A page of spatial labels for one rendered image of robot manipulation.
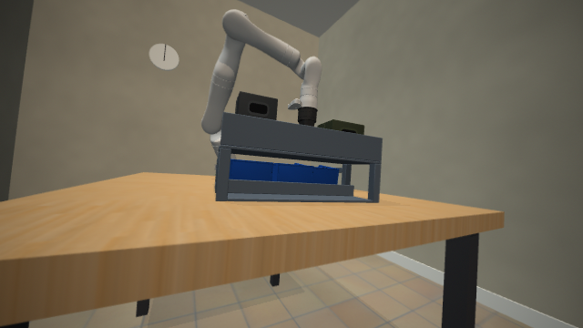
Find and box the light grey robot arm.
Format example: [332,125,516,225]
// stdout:
[201,10,322,157]

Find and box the blue open-front bin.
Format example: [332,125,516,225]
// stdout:
[229,159,273,181]
[272,163,314,183]
[313,165,339,184]

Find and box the dark grey metal shelf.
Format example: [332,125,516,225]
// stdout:
[215,112,383,203]

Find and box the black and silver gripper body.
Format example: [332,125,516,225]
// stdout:
[288,95,317,127]

